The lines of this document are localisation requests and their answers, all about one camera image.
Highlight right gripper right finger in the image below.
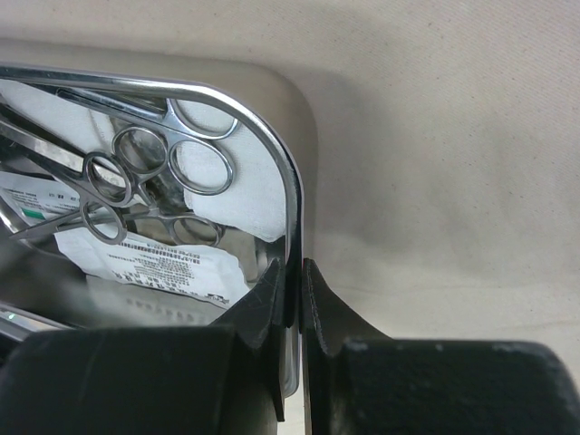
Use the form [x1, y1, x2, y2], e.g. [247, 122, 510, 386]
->
[301, 259, 579, 434]

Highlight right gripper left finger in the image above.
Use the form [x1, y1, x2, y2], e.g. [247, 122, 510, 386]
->
[1, 260, 285, 434]

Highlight stainless steel tray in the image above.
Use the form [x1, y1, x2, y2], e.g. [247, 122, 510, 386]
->
[1, 65, 302, 394]

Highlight steel surgical scissors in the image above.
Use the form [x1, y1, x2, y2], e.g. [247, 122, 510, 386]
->
[12, 150, 134, 245]

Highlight beige cloth drape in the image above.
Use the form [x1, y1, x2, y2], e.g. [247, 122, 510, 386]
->
[1, 1, 579, 362]

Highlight green suture packet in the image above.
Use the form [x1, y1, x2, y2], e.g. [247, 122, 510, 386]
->
[1, 188, 79, 226]

